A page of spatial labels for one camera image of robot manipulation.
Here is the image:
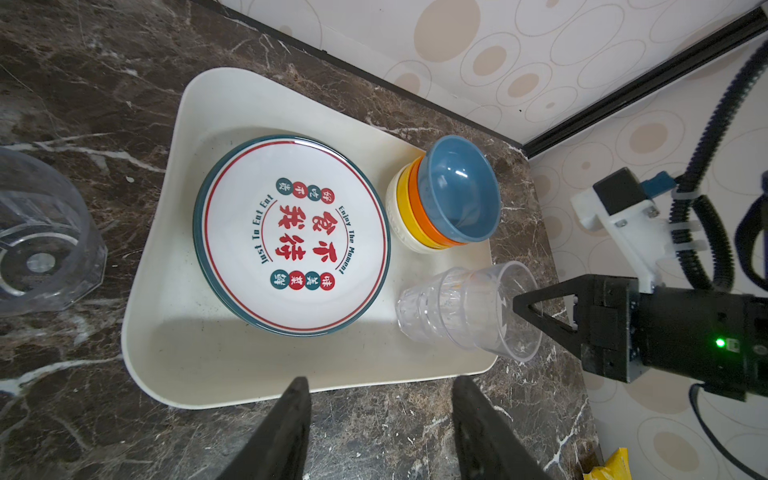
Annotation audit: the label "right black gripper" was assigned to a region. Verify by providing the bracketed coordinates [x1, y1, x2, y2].
[511, 274, 768, 402]

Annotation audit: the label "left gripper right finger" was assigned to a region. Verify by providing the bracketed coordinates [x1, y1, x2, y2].
[452, 376, 549, 479]

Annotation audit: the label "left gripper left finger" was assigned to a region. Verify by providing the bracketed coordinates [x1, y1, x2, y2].
[218, 377, 311, 480]

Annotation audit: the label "blue bowl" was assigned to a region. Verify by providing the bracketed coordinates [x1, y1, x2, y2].
[420, 135, 502, 243]

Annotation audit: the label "orange bowl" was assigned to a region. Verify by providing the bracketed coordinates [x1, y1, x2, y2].
[408, 155, 465, 250]

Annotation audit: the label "cream white bowl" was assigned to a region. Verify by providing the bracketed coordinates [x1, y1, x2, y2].
[385, 167, 436, 254]

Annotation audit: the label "white plate red green characters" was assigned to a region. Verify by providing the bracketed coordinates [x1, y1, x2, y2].
[192, 135, 391, 337]

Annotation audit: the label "yellow bowl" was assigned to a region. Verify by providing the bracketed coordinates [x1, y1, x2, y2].
[395, 162, 446, 250]

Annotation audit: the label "clear plastic cup front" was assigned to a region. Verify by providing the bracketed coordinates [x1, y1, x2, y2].
[1, 148, 108, 318]

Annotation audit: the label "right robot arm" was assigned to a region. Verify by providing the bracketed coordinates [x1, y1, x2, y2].
[532, 42, 767, 479]

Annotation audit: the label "white plastic bin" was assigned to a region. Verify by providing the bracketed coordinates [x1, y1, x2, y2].
[122, 68, 495, 409]

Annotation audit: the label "yellow snack bag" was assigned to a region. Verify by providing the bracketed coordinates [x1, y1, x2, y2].
[583, 448, 632, 480]

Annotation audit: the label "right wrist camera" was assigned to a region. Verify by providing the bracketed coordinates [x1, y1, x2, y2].
[571, 168, 673, 294]

